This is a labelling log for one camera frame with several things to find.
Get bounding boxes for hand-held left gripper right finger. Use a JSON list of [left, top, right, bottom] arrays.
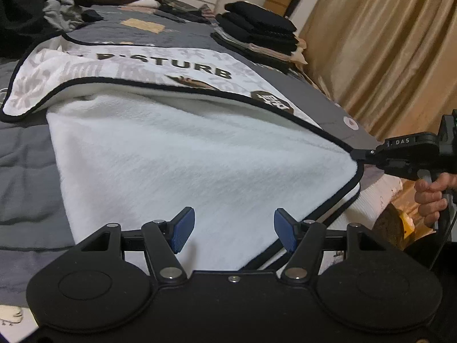
[[273, 207, 390, 285]]

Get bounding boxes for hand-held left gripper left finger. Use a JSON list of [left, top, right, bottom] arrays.
[[75, 206, 196, 284]]

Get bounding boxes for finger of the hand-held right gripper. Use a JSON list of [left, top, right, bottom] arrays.
[[374, 155, 419, 182], [350, 139, 390, 160]]

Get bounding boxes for white printed fleece blanket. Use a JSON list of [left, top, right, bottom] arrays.
[[0, 32, 364, 273]]

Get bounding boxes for stack of folded black clothes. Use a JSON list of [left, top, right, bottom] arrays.
[[211, 2, 305, 76]]

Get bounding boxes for scattered dark clothes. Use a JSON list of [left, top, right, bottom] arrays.
[[157, 2, 219, 24]]

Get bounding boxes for large black clothes pile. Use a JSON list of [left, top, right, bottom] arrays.
[[0, 0, 78, 58]]

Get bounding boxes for person's right hand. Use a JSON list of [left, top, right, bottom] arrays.
[[414, 172, 457, 227]]

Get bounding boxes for dark brown round object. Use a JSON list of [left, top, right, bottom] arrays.
[[371, 204, 417, 251]]

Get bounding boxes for beige curtain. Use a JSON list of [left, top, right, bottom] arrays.
[[298, 0, 457, 141]]

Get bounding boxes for grey printed bed quilt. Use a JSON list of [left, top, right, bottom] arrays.
[[0, 3, 379, 294]]

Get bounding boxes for dark navy garment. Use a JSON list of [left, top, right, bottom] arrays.
[[80, 9, 105, 22]]

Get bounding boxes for grey garment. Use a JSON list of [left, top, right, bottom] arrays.
[[43, 0, 87, 29]]

